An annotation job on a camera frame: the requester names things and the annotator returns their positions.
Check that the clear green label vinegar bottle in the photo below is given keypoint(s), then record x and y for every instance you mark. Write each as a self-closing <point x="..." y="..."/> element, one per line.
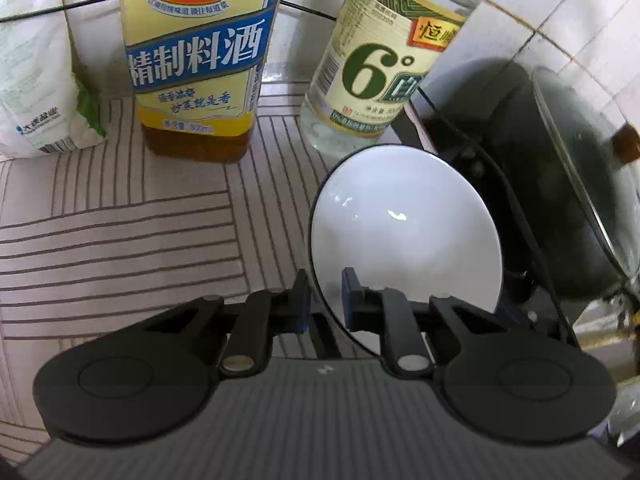
<point x="370" y="70"/>

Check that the black wok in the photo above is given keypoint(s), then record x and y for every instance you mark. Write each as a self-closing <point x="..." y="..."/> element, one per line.
<point x="540" y="170"/>

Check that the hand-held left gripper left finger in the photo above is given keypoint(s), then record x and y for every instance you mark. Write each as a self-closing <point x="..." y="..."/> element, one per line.
<point x="301" y="305"/>

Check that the yellow label cooking wine bottle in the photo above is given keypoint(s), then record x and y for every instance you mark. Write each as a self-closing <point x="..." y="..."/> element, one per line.
<point x="200" y="60"/>

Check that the white salt bag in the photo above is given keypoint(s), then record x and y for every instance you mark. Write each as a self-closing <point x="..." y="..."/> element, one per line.
<point x="35" y="100"/>

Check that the striped counter mat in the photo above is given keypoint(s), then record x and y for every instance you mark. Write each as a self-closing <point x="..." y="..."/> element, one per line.
<point x="125" y="230"/>

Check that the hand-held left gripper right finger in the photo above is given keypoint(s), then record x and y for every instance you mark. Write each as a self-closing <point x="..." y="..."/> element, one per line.
<point x="350" y="302"/>

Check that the white bowl with dark rim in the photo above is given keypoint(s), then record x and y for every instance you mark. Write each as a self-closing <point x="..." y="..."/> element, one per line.
<point x="410" y="220"/>

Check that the glass wok lid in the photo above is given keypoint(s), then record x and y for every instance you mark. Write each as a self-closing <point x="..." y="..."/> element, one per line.
<point x="585" y="160"/>

